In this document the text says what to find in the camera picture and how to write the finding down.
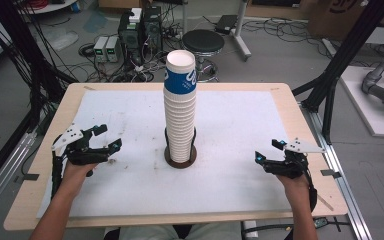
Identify clear plastic bag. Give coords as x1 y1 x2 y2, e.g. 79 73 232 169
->
42 25 80 52

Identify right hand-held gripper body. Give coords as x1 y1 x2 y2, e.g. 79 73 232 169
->
263 137 326 179

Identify white foam mat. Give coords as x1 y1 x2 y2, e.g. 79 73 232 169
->
35 89 293 220

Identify grey power supply unit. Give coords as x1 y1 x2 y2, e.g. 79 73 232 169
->
105 35 122 64
92 35 110 64

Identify black flat box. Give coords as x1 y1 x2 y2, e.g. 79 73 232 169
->
214 14 238 35

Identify white stand leg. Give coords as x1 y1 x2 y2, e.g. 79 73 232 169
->
230 0 253 63

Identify small green circuit board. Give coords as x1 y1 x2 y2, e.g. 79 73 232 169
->
314 216 328 230

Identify dark round cup holder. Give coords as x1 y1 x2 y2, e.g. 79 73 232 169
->
163 126 198 170

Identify white round table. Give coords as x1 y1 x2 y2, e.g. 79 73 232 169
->
22 0 78 15

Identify black tape piece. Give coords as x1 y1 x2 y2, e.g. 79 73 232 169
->
320 168 342 179
21 172 41 182

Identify stack of white paper cups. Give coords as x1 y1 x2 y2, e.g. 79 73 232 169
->
163 87 198 164

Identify aluminium rail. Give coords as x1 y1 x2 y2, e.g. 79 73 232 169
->
0 130 38 225
299 102 374 240

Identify thin wooden stick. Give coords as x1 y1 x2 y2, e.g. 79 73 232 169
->
315 194 335 212

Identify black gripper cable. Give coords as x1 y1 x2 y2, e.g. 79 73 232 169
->
50 151 65 201
303 166 318 213

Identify white platform board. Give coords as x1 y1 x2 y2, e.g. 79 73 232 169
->
339 65 384 139

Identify black computer tower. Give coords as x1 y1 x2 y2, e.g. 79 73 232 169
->
117 8 145 65
142 5 164 54

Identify person's right hand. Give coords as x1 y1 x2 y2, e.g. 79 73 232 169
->
275 173 312 202

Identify black round stool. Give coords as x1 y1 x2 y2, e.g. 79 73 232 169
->
181 28 226 84

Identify bundle of floor cables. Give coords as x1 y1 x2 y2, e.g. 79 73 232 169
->
242 15 329 46

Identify cardboard box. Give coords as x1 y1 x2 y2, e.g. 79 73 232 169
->
307 0 376 42

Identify black metal frame post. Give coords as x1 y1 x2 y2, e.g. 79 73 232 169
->
292 0 384 145
0 0 78 133

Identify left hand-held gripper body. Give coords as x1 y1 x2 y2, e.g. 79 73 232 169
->
50 123 111 167

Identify person's light trousers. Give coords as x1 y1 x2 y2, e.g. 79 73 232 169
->
117 221 243 240

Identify person's left hand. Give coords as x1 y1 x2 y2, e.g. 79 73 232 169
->
60 161 98 198

